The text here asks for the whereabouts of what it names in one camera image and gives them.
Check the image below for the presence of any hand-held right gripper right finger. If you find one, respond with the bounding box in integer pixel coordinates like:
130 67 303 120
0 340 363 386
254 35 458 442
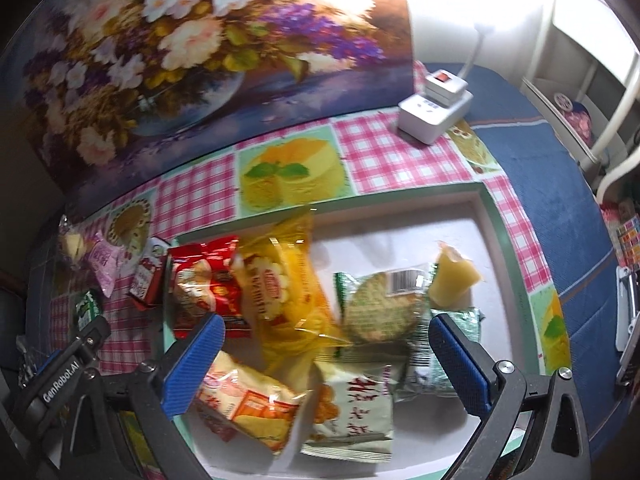
430 314 591 480

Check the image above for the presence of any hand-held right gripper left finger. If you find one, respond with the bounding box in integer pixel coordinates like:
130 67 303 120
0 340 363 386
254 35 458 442
65 312 226 480

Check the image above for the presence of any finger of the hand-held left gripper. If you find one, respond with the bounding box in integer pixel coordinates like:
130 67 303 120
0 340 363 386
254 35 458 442
20 350 68 386
70 316 112 361

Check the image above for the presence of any small green snack packet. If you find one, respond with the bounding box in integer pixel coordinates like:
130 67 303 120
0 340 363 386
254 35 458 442
74 290 103 331

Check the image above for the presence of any silver green snack packet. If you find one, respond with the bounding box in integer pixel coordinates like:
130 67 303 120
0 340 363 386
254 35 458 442
400 307 486 401

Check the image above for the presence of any orange and white snack packet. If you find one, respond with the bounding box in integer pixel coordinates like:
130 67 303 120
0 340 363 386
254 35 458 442
195 350 301 456

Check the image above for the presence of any cream jelly cup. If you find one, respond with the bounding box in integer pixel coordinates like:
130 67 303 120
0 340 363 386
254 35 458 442
427 241 483 308

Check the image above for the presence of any red snack packet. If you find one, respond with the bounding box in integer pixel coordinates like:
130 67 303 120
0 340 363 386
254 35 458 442
167 235 251 341

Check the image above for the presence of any clear-wrapped round cookie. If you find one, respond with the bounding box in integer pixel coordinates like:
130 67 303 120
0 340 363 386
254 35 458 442
332 262 438 348

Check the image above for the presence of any yellow snack packet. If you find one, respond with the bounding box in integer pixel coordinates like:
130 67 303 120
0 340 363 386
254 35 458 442
232 205 351 376

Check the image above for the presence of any white green snack packet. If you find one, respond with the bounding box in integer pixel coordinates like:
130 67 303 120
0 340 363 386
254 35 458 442
300 355 401 461

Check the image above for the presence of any teal-rimmed white box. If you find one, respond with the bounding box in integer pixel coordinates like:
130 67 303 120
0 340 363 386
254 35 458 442
160 182 551 480

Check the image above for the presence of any pink snack packet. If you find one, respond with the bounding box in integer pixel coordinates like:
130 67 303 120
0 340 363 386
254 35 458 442
85 232 131 296

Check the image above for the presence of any red and white carton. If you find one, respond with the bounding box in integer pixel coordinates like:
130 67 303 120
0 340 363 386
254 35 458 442
129 236 171 308

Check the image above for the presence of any clear-wrapped small cake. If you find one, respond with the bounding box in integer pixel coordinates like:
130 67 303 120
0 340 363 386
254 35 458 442
57 215 98 263

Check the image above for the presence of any silver metal object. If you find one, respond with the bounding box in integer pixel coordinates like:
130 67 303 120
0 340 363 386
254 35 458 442
612 265 640 386

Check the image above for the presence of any colourful patterned box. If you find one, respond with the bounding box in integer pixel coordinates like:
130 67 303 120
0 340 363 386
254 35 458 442
600 200 640 266

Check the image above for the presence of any blue cloth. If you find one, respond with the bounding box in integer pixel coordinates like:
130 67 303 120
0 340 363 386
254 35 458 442
415 60 631 451

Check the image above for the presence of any white cube power socket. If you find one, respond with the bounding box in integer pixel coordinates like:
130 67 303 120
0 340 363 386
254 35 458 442
397 92 473 145

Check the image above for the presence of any pink floral round object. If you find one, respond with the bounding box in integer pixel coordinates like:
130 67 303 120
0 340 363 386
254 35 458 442
552 91 596 146

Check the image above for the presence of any floral painting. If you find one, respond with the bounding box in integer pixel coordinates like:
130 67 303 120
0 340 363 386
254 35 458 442
0 0 416 196

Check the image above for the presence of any white shelf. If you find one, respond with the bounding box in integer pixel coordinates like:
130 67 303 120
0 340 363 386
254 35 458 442
520 0 640 196

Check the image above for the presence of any white plug with red switch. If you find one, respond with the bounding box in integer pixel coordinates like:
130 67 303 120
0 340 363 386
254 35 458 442
424 67 468 106

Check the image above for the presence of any white cable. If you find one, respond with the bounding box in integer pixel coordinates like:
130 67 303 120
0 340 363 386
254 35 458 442
462 25 488 83

